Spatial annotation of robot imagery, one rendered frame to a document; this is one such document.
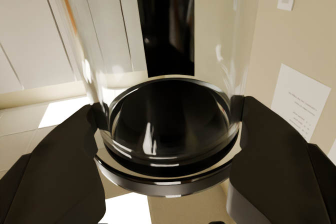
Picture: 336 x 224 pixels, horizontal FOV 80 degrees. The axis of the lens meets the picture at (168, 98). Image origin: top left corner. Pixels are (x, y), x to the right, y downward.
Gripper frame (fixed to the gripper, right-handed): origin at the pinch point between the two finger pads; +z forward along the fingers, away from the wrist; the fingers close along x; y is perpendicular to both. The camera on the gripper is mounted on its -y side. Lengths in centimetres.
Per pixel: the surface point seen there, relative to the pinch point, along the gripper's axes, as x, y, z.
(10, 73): -195, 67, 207
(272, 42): 39, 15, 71
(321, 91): 46, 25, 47
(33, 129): -183, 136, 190
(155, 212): -22, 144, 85
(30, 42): -162, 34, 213
